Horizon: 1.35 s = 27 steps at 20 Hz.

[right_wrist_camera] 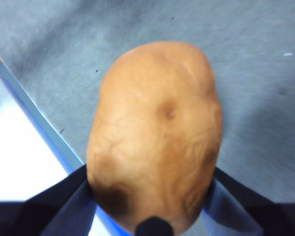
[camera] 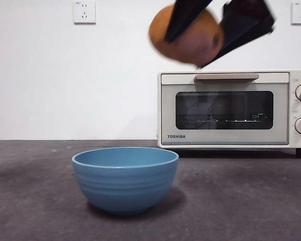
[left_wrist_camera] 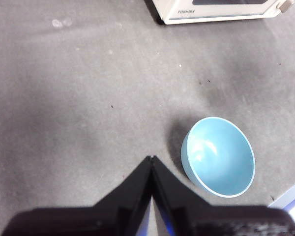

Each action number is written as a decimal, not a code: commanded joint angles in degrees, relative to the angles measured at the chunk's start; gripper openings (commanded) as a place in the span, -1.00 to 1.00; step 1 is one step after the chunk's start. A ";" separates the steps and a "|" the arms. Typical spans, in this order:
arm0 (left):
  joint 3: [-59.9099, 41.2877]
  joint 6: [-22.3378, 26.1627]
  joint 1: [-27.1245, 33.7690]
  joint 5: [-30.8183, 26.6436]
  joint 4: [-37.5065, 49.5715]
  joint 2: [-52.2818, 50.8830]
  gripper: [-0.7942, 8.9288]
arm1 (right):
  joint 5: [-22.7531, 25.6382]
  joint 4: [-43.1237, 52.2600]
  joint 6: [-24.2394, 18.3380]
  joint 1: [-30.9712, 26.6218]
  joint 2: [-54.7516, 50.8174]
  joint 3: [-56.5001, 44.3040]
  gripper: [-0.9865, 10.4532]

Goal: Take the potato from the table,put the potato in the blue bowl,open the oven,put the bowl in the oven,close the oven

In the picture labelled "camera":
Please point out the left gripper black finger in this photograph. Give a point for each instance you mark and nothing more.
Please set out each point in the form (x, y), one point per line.
(183, 20)
(248, 22)

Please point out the brown potato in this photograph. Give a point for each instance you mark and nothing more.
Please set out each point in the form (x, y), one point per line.
(190, 50)

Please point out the blue ribbed bowl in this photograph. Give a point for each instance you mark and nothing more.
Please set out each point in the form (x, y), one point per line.
(125, 185)

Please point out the cream Toshiba toaster oven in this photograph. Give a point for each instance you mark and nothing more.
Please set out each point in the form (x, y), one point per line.
(292, 140)

